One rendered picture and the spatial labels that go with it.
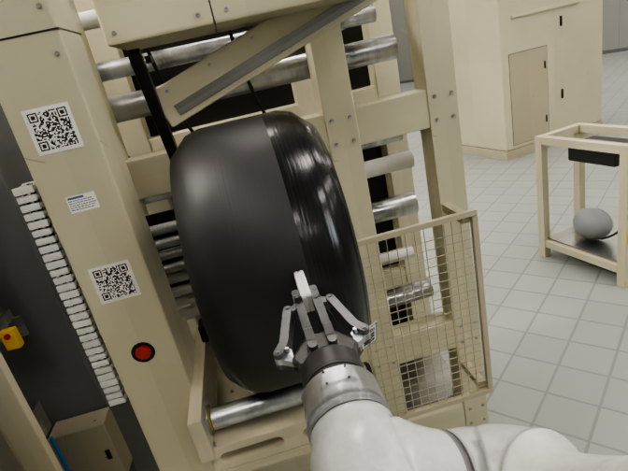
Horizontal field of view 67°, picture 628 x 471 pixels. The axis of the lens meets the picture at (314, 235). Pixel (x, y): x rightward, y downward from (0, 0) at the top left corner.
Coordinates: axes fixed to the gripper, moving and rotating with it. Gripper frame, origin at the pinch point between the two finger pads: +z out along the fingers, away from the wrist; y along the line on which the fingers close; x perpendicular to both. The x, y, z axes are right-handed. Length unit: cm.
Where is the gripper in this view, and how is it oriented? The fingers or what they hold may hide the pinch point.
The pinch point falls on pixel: (304, 291)
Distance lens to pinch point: 72.1
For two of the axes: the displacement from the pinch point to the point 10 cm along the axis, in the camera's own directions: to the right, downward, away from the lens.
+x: 1.7, 8.5, 4.9
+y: -9.6, 2.5, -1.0
